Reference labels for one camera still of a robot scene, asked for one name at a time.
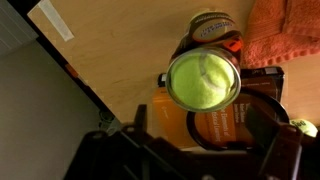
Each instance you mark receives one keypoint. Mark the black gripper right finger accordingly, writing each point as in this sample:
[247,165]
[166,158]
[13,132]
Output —
[286,156]

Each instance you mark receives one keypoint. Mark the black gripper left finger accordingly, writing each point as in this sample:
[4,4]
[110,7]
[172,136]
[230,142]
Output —
[126,156]

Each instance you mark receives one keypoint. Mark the yellow-green tennis ball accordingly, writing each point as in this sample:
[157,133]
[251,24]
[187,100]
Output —
[201,81]
[305,127]

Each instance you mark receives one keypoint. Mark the clear tennis ball can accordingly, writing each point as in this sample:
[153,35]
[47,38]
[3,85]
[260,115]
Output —
[213,30]

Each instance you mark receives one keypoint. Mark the orange book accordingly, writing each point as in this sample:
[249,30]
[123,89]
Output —
[170,123]

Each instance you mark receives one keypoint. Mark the orange terry towel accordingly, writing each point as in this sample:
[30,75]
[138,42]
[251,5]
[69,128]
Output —
[286,30]

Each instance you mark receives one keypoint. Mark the white tape strip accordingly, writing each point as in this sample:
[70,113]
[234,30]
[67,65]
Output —
[56,20]

